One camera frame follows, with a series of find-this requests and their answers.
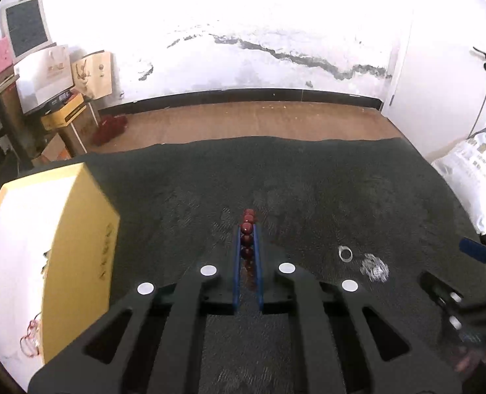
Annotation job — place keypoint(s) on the white printed sack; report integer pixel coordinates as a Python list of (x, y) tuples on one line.
[(471, 172)]

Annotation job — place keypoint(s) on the white framed monitor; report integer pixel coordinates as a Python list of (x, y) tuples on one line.
[(24, 26)]

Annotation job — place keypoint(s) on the flat yellow carton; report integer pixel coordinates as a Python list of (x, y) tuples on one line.
[(64, 114)]

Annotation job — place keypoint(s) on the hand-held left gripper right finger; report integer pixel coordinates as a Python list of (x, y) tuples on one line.
[(259, 271)]

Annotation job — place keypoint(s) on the person's right hand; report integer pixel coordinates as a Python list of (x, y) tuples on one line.
[(468, 363)]

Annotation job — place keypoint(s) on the white paper bag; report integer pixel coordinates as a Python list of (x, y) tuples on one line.
[(46, 78)]

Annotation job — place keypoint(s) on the beige paper bag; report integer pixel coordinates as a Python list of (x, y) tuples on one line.
[(92, 74)]

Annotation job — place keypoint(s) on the dark grey mat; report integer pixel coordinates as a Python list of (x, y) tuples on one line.
[(308, 188)]

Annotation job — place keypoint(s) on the red cloth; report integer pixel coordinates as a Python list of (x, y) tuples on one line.
[(109, 129)]

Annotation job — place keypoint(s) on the brown cardboard box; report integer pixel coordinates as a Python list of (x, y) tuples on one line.
[(82, 129)]

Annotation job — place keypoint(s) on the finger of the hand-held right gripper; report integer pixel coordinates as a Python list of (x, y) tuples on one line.
[(475, 251), (440, 289)]

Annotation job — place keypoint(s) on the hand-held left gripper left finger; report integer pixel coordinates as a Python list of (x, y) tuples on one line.
[(236, 271)]

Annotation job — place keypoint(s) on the yellow jewelry box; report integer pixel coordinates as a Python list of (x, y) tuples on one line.
[(79, 230)]

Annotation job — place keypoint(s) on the white door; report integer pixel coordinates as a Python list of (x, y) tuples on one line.
[(440, 49)]

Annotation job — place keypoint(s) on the orange cardboard box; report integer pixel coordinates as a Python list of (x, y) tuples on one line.
[(52, 152)]

